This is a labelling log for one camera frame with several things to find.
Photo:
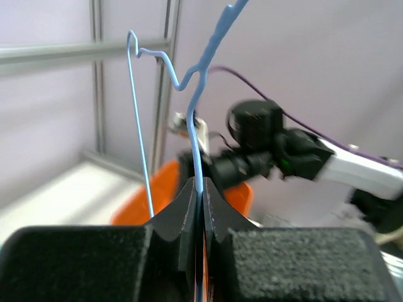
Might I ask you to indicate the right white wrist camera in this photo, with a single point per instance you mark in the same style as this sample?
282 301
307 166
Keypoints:
178 126

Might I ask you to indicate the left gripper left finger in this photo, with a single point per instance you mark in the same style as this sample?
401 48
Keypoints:
169 244

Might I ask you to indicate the orange plastic basket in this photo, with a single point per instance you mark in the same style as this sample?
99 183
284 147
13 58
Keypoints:
163 186

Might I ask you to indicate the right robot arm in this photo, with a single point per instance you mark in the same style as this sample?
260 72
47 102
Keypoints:
263 143

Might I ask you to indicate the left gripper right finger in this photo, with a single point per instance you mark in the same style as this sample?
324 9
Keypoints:
231 247

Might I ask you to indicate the aluminium frame posts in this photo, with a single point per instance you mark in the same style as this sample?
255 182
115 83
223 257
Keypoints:
65 91

